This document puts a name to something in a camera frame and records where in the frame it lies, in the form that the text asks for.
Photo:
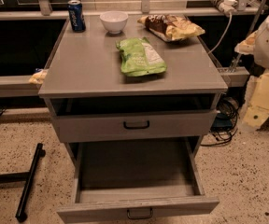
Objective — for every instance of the grey drawer cabinet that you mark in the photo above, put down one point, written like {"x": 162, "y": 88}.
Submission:
{"x": 130, "y": 86}

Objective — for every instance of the white bowl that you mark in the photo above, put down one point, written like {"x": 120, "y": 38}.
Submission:
{"x": 114, "y": 21}

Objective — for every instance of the black floor stand bar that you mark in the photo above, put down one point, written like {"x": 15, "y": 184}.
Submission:
{"x": 27, "y": 178}

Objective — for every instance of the blue soda can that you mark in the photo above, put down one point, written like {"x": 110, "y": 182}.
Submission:
{"x": 76, "y": 16}

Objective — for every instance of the green rice chip bag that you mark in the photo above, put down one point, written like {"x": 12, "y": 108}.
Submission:
{"x": 139, "y": 58}

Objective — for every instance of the yellow brown chip bag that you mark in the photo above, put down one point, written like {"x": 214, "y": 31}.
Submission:
{"x": 171, "y": 28}

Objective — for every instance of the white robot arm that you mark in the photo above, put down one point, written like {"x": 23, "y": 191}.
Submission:
{"x": 257, "y": 45}

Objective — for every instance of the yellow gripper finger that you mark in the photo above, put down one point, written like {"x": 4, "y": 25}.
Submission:
{"x": 256, "y": 107}

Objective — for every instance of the grey upper drawer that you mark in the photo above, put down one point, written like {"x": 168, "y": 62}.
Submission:
{"x": 111, "y": 127}

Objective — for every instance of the grey metal rail frame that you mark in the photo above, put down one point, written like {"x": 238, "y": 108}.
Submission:
{"x": 19, "y": 86}

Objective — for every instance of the grey open middle drawer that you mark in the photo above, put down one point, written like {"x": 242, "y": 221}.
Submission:
{"x": 136, "y": 179}

